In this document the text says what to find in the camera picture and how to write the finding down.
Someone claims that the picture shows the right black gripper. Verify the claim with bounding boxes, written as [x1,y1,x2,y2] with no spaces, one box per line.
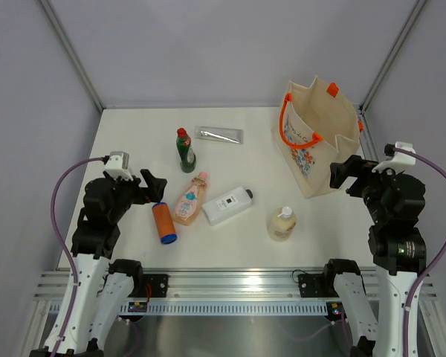
[330,154,404,224]

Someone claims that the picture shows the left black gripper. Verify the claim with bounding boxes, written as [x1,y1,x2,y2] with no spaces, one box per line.
[106,169,166,222]

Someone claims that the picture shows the pink lotion bottle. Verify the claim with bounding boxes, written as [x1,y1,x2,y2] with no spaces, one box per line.
[172,172,207,226]

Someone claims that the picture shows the green dish soap bottle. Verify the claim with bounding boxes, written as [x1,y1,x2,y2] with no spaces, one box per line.
[176,128,196,173]

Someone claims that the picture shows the orange bottle blue cap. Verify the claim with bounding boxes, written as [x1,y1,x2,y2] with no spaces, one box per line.
[152,202,178,245]

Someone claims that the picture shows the canvas tote bag orange handles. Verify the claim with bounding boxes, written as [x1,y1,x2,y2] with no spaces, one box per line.
[271,77,363,199]

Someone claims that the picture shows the white rectangular bottle black cap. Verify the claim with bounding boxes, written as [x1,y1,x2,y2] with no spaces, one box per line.
[202,187,253,226]

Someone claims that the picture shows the silver tube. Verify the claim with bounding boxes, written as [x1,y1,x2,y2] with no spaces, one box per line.
[195,126,244,144]

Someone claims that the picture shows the cream pump soap bottle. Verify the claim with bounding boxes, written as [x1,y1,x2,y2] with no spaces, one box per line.
[268,206,297,242]

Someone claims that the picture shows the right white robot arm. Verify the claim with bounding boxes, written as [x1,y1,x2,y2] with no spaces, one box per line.
[321,155,427,356]

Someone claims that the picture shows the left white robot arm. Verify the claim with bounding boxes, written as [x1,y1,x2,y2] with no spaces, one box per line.
[30,170,167,356]

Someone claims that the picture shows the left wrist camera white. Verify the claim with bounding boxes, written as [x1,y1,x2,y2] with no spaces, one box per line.
[104,151,133,181]

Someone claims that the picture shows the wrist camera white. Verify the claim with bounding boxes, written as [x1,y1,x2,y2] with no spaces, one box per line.
[104,151,133,181]
[372,141,416,174]

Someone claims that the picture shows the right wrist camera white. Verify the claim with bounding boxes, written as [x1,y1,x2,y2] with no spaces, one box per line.
[372,141,416,174]

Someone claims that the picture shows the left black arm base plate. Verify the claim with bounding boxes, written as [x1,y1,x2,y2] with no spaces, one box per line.
[130,274,169,298]

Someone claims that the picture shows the aluminium rail frame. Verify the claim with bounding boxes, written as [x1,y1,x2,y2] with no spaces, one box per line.
[33,268,437,301]

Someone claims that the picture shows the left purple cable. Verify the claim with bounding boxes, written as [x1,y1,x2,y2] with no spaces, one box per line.
[50,156,111,357]

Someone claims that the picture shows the purple cable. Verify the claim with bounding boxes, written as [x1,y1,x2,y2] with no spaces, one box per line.
[393,147,446,357]
[50,156,111,357]

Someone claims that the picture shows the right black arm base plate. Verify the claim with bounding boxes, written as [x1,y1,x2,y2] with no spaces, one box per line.
[297,274,338,298]

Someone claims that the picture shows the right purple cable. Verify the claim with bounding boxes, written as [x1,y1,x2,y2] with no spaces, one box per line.
[393,147,446,357]

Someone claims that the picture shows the white slotted cable duct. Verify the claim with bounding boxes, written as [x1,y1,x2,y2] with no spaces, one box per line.
[118,301,328,316]

